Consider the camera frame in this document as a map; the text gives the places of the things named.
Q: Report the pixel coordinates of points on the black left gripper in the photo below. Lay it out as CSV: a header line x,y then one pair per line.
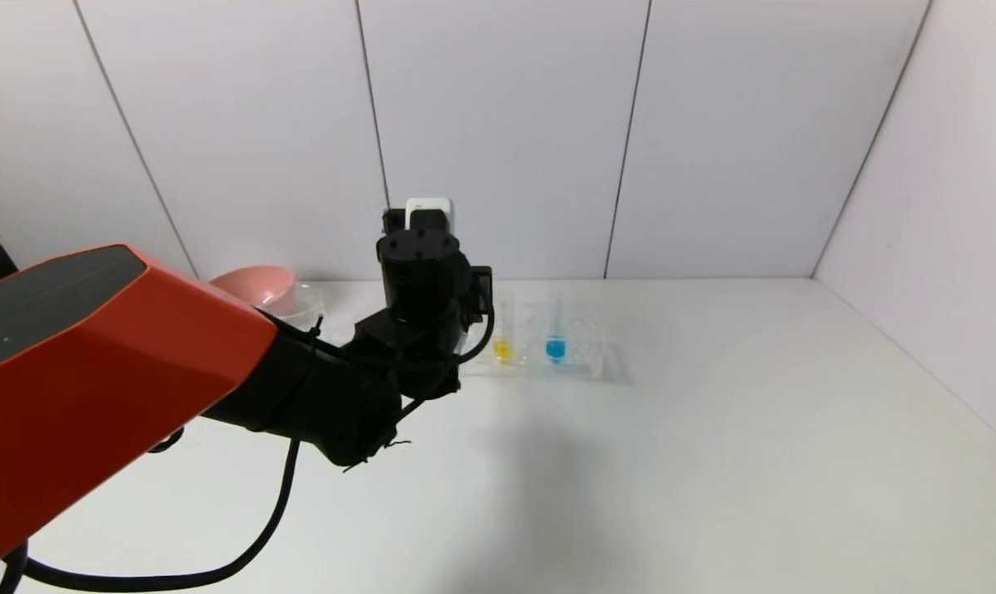
x,y
479,289

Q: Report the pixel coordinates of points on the test tube with blue pigment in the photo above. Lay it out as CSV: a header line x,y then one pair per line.
x,y
555,350

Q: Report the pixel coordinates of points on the orange and black left arm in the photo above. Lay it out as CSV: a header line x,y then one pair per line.
x,y
93,363

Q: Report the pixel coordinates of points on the test tube with yellow pigment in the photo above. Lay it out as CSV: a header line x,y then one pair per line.
x,y
503,351

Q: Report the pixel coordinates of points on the clear acrylic test tube rack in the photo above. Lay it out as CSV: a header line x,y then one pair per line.
x,y
584,346

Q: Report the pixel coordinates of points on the clear glass beaker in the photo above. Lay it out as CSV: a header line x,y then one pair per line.
x,y
299,301

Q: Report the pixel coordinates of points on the pink bowl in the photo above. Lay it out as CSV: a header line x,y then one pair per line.
x,y
254,282

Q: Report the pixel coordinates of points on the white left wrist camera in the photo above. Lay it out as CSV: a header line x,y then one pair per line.
x,y
428,205

